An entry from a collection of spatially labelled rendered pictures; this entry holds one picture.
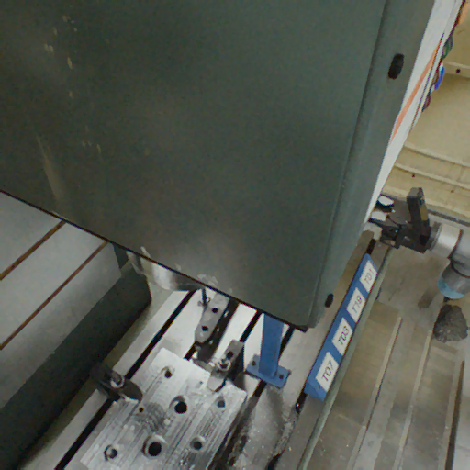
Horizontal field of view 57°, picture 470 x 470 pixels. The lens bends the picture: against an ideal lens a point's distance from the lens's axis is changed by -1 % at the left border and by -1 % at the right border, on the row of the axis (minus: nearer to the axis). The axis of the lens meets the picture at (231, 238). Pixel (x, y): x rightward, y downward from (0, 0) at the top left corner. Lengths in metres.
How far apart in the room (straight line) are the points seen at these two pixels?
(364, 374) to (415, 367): 0.17
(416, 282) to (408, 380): 0.36
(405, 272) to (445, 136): 0.46
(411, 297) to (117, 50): 1.41
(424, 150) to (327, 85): 1.34
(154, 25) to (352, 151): 0.12
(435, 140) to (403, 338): 0.63
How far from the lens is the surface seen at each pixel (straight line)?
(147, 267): 0.51
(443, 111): 1.48
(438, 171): 1.59
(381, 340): 1.43
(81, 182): 0.38
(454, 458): 1.44
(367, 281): 1.30
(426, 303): 1.58
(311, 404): 1.12
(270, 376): 1.12
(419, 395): 1.40
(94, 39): 0.28
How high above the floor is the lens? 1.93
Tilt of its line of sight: 48 degrees down
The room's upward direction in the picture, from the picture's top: straight up
